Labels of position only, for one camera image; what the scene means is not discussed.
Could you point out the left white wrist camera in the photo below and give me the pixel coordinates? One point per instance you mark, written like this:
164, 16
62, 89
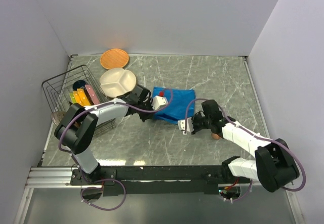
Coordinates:
159, 101

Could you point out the pink plate in rack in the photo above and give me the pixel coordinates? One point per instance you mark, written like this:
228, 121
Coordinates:
92, 94

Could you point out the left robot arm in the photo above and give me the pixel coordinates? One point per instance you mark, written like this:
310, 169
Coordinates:
75, 131

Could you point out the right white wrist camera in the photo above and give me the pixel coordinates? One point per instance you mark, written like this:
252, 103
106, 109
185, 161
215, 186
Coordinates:
186, 126

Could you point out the yellow plate in rack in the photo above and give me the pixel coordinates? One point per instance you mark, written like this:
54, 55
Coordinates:
80, 97

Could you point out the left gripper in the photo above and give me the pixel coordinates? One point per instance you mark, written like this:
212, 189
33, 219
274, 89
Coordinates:
143, 118

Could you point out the cream divided plate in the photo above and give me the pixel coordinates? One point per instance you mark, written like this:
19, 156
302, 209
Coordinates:
117, 82

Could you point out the orange woven round mat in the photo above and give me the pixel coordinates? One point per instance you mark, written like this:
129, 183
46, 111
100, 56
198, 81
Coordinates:
114, 58

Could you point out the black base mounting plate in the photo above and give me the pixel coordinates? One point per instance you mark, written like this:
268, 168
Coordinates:
117, 180

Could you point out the aluminium rail frame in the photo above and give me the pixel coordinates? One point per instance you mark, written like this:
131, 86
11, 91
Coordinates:
59, 177

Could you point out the blue cloth napkin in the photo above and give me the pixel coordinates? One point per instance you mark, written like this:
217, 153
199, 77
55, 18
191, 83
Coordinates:
177, 108

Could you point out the brown wooden plate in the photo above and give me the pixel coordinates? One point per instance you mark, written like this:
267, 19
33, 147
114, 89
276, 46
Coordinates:
57, 116

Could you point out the green plate in rack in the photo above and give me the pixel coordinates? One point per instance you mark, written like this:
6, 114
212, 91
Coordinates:
72, 98

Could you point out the dark blue bowl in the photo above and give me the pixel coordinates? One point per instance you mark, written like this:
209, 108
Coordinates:
78, 84

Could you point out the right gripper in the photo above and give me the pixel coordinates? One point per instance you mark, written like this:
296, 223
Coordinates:
195, 130

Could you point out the black wire dish rack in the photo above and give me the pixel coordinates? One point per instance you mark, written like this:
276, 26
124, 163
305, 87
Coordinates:
57, 88

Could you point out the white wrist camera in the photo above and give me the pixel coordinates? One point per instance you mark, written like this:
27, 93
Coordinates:
186, 126
159, 101

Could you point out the wooden spoon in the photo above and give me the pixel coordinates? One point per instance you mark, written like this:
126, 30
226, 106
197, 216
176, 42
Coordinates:
215, 136

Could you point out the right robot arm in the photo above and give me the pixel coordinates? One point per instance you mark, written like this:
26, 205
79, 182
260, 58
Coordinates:
274, 164

